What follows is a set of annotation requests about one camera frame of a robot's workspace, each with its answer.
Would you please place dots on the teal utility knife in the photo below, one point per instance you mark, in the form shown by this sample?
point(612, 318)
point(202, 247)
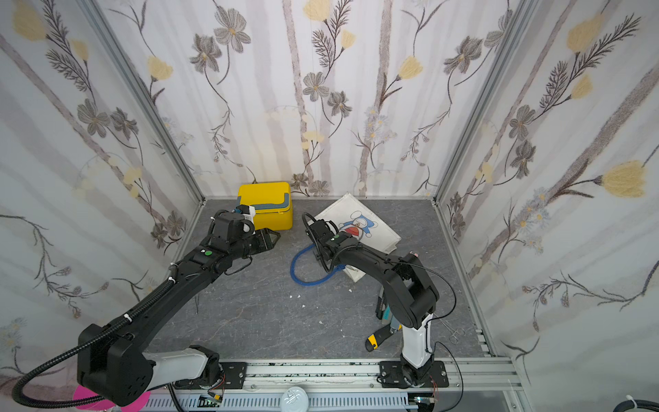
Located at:
point(382, 310)

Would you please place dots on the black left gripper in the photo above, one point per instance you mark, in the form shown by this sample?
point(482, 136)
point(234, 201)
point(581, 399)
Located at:
point(264, 237)

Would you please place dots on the white slotted cable duct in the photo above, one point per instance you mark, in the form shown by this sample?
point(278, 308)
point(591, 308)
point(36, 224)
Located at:
point(371, 401)

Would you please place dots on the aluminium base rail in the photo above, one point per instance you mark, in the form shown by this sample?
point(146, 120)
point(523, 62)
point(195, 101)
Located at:
point(461, 384)

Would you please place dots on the white round device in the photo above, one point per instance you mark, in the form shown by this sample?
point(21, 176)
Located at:
point(295, 399)

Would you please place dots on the white canvas tote bag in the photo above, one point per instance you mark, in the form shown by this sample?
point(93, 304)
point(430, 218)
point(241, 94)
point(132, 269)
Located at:
point(350, 215)

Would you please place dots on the yellow black utility knife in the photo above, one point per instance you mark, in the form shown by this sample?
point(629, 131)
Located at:
point(380, 336)

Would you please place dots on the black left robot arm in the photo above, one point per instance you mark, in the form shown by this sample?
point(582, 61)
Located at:
point(114, 363)

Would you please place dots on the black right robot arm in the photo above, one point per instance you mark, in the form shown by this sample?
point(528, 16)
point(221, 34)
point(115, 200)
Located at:
point(407, 289)

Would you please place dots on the yellow plastic box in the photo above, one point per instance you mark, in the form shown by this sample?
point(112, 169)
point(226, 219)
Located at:
point(272, 203)

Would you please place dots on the pink plastic funnel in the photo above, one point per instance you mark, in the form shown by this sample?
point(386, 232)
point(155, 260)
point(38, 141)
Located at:
point(82, 393)

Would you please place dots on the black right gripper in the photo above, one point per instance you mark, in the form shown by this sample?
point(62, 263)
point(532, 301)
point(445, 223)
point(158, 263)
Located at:
point(319, 245)

